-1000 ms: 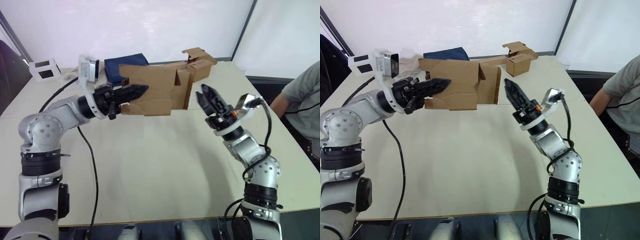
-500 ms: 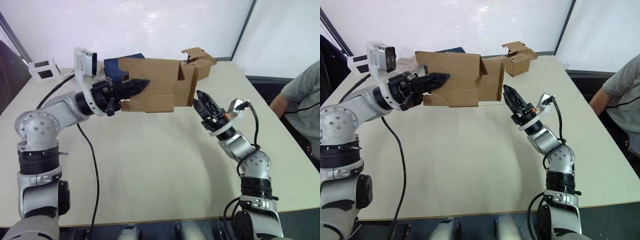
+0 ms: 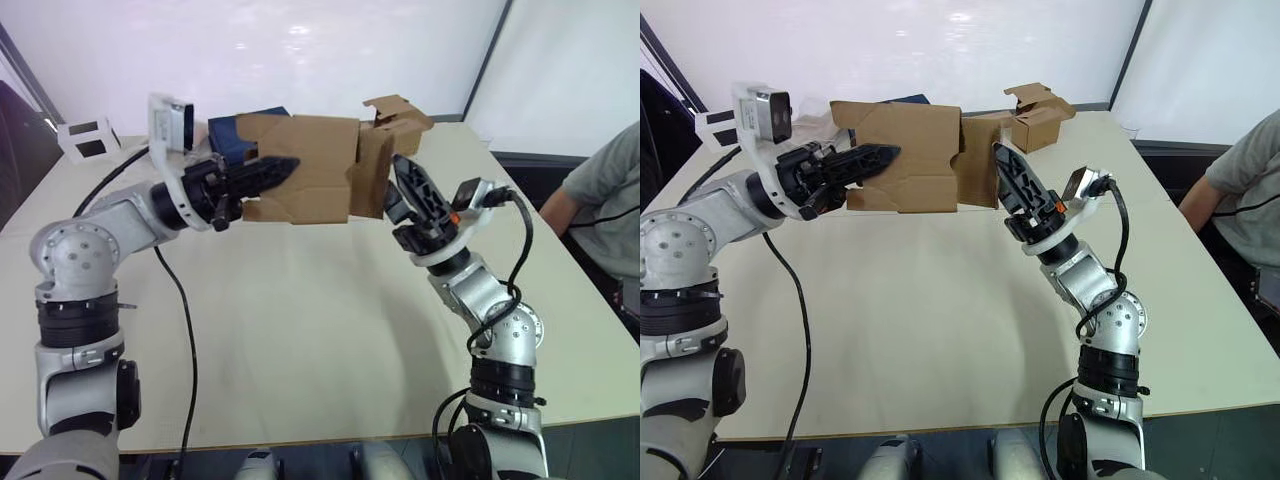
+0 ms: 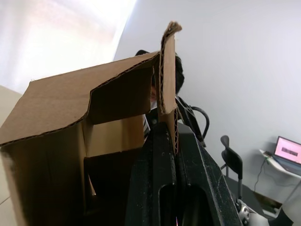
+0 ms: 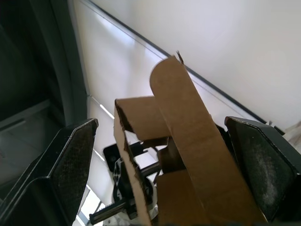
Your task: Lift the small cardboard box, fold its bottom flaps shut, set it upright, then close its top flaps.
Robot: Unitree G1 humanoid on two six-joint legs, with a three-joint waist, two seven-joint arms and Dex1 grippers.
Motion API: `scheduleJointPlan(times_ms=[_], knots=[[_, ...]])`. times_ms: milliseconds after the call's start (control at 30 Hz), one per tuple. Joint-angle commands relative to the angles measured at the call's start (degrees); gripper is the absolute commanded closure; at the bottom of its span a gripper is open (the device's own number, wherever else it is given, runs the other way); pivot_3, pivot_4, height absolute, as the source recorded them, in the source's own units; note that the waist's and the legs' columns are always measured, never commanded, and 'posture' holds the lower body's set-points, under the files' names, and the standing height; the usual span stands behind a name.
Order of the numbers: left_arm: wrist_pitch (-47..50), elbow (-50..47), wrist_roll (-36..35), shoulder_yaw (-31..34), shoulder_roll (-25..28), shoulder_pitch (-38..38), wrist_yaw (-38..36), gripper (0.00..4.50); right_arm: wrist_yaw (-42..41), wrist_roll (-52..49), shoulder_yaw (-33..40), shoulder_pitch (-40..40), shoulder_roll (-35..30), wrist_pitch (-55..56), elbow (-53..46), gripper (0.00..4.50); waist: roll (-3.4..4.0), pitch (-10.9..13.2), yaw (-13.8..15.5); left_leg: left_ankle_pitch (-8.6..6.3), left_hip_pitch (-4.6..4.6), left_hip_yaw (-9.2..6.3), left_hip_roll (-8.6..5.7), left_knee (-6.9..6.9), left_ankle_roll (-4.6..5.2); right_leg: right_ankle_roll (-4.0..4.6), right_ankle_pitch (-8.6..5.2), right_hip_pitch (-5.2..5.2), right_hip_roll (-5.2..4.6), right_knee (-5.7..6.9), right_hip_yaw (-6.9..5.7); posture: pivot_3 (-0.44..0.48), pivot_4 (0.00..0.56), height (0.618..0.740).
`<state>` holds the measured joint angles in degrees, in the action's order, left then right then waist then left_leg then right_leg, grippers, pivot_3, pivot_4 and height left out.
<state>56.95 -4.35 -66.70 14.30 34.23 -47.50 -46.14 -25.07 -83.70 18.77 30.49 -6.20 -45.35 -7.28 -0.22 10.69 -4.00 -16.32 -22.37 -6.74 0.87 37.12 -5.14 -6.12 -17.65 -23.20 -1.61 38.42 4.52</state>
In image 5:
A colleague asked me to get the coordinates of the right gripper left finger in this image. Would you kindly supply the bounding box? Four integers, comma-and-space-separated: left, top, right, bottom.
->
0, 117, 99, 226

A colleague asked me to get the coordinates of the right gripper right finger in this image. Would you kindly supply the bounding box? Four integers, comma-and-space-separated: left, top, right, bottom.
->
223, 115, 301, 224

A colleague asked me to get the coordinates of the small brown cardboard box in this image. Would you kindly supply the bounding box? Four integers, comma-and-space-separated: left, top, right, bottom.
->
113, 54, 269, 226

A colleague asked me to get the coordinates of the large black panel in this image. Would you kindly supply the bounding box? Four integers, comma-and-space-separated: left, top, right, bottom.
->
0, 0, 71, 135

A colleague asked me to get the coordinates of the dark thin frame rail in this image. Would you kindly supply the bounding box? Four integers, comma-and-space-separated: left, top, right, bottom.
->
89, 0, 285, 136

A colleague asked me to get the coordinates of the dark grey partition frame post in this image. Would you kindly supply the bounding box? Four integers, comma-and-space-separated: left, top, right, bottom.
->
30, 0, 92, 128

